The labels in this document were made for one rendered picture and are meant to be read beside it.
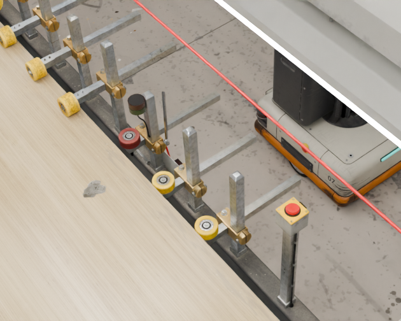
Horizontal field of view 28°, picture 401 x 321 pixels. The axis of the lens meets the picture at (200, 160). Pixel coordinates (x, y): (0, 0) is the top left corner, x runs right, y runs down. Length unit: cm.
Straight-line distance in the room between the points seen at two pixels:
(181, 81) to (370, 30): 344
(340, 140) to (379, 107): 272
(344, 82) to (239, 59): 347
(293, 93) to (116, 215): 126
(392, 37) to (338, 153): 273
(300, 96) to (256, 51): 99
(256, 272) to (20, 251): 81
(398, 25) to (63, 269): 186
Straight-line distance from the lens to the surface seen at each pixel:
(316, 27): 110
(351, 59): 107
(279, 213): 232
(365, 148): 374
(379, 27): 101
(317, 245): 374
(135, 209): 275
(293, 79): 362
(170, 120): 305
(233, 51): 458
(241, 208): 264
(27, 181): 291
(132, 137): 296
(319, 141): 375
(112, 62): 298
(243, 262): 284
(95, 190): 281
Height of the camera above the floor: 310
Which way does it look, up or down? 50 degrees down
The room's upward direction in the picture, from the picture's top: 4 degrees counter-clockwise
